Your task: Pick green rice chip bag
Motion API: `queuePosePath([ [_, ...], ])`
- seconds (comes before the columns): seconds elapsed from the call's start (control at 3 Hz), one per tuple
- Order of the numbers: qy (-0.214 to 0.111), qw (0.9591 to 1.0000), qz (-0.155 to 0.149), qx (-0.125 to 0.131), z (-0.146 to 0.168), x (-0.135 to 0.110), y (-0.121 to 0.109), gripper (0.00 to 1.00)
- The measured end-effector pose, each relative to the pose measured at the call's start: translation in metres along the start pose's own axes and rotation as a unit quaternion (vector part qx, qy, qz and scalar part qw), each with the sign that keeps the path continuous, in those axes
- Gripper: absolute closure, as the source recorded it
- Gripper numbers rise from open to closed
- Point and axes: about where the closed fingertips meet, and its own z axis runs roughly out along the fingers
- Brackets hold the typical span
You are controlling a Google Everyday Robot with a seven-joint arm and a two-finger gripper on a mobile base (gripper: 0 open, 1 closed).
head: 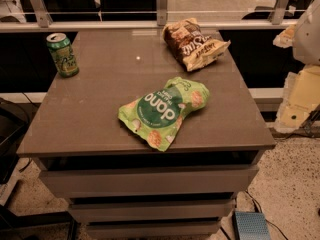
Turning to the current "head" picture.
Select metal railing frame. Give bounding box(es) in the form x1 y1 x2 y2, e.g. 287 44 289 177
0 0 320 34

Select green soda can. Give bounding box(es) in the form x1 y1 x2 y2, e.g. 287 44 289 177
46 33 79 77

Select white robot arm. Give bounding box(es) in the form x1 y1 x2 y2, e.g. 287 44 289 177
293 0 320 65

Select blue box on floor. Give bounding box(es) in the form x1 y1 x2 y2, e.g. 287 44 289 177
233 211 271 240

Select grey drawer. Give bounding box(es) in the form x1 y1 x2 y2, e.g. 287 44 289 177
87 221 220 239
39 165 258 198
69 200 234 222

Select middle grey drawer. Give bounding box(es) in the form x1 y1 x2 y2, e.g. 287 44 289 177
69 200 234 222

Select green rice chip bag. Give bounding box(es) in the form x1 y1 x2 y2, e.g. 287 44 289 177
118 77 210 152

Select brown chip bag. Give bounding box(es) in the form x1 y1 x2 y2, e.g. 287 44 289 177
162 18 231 72

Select black cable on floor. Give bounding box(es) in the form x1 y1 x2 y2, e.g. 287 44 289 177
244 190 290 240

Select grey drawer cabinet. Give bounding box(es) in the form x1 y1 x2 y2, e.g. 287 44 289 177
18 30 274 239

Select bottom grey drawer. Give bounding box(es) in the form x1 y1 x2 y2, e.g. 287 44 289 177
87 221 220 239

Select top grey drawer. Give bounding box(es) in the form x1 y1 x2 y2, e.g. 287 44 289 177
39 165 258 198

